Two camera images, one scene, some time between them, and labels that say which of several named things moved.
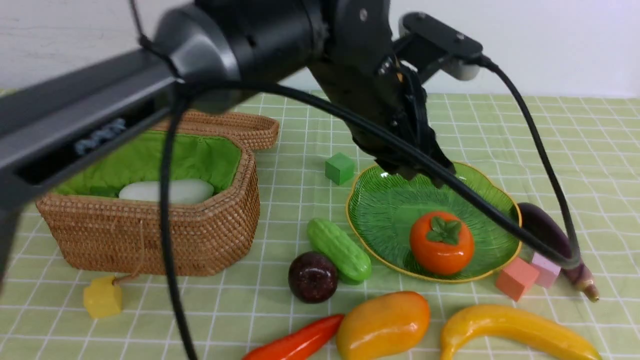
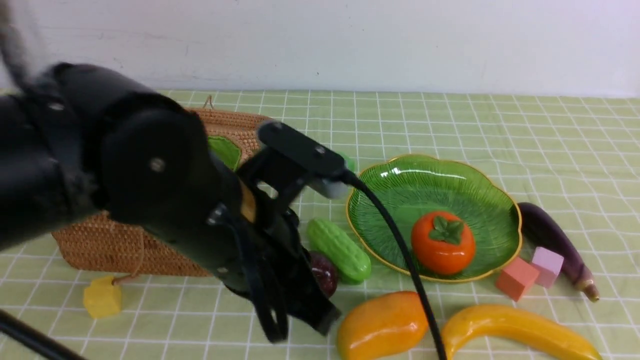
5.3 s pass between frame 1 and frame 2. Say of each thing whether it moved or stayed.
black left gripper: moved
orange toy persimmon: stayed
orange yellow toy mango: stayed
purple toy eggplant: stayed
